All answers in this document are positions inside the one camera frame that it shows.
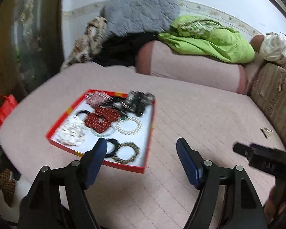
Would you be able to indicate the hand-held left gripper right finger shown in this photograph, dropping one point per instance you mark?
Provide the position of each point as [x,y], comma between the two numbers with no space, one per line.
[188,162]

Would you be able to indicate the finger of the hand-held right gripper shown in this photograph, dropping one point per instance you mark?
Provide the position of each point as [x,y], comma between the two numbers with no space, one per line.
[242,150]

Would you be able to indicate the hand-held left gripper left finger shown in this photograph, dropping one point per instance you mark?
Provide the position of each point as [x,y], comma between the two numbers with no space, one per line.
[95,162]

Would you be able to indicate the gold hair clip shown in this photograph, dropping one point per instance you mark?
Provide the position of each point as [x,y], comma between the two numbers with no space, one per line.
[266,131]

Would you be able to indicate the white cherry print scrunchie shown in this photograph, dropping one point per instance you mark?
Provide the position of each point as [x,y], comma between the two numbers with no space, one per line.
[70,131]

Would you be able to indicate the red heart-shaped accessory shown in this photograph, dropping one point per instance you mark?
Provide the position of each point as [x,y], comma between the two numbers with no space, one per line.
[101,120]

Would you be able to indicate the red tray with white inside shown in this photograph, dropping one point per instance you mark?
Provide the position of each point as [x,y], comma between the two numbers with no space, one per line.
[144,148]

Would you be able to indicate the black hair clip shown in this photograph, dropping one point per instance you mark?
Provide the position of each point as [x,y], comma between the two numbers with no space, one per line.
[82,112]

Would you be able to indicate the red plaid scrunchie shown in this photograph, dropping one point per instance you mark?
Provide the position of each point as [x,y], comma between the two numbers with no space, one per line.
[96,97]

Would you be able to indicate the beige patterned cushion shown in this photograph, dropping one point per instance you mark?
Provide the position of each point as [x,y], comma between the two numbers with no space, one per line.
[274,93]

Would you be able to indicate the dark grey scrunchie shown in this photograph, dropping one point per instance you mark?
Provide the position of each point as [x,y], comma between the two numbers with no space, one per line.
[139,99]

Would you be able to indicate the leopard print slipper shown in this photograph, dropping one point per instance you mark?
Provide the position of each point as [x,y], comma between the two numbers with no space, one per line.
[7,186]

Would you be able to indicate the pink bolster pillow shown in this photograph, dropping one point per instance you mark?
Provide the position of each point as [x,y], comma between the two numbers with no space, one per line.
[181,66]

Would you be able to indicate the red bag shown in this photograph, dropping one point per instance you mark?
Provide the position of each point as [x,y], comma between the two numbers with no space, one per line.
[4,109]

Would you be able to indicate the green blanket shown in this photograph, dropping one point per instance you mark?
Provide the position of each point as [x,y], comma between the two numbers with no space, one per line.
[216,45]

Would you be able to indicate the white cloth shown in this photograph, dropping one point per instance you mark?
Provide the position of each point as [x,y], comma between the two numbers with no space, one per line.
[276,47]

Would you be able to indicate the black cloth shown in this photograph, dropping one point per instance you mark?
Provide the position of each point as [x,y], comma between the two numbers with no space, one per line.
[121,50]

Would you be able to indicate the leopard print cloth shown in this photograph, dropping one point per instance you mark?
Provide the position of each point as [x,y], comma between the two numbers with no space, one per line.
[90,40]

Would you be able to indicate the wooden cabinet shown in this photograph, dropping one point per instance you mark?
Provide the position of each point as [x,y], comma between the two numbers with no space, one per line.
[4,52]

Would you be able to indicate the grey quilted pillow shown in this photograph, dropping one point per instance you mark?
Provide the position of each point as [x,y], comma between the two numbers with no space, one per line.
[138,16]

